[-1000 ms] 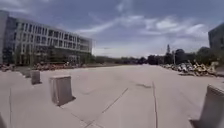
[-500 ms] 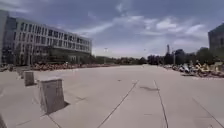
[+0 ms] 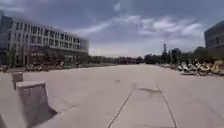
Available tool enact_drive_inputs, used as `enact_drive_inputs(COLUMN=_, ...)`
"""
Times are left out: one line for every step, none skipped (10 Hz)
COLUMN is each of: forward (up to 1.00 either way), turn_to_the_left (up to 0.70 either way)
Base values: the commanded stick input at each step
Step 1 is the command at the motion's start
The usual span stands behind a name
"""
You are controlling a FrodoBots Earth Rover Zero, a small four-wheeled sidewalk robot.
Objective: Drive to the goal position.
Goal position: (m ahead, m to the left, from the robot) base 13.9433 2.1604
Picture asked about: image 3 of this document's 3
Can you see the long white multistorey building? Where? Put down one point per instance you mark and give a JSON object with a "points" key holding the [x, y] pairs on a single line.
{"points": [[40, 41]]}

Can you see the pale concrete slab pavement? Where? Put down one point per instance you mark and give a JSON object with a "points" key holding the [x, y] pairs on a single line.
{"points": [[100, 90]]}

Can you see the large stone block bollard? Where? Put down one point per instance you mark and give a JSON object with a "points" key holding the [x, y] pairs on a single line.
{"points": [[32, 100]]}

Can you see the row of distant trees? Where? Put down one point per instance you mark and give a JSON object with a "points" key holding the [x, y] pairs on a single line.
{"points": [[166, 56]]}

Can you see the row of yellow parked bicycles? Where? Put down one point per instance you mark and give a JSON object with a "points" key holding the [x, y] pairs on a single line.
{"points": [[43, 66]]}

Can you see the small stone block bollard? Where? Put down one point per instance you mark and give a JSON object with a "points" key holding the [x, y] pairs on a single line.
{"points": [[17, 77]]}

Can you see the tall distant tower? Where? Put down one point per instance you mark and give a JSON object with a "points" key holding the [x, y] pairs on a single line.
{"points": [[164, 48]]}

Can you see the dark grey building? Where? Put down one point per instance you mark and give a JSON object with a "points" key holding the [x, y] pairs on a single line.
{"points": [[215, 38]]}

